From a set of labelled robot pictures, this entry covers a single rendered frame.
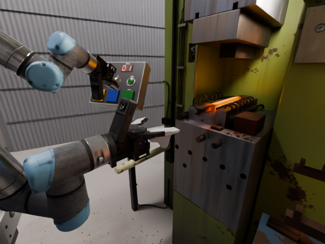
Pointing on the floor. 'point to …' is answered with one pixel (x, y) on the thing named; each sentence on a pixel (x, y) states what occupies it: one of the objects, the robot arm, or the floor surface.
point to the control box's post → (133, 188)
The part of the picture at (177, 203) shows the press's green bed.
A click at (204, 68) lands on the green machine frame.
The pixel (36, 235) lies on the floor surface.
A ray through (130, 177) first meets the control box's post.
